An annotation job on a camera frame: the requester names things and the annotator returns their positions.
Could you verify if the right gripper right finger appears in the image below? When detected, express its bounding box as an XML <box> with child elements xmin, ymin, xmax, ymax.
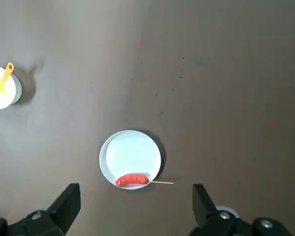
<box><xmin>188</xmin><ymin>183</ymin><xmax>295</xmax><ymax>236</ymax></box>

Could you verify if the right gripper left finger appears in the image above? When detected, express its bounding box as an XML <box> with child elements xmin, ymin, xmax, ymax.
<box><xmin>0</xmin><ymin>182</ymin><xmax>81</xmax><ymax>236</ymax></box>

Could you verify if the yellow oil brush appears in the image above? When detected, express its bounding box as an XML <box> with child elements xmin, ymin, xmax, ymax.
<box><xmin>0</xmin><ymin>62</ymin><xmax>15</xmax><ymax>94</ymax></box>

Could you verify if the small white bowl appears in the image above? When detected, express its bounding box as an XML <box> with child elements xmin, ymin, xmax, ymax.
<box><xmin>0</xmin><ymin>65</ymin><xmax>22</xmax><ymax>111</ymax></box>

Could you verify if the red sausage on stick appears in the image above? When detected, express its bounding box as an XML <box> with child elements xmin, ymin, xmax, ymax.
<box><xmin>116</xmin><ymin>173</ymin><xmax>174</xmax><ymax>187</ymax></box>

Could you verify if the white round plate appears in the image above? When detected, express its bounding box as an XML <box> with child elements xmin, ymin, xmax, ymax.
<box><xmin>99</xmin><ymin>130</ymin><xmax>162</xmax><ymax>190</ymax></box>

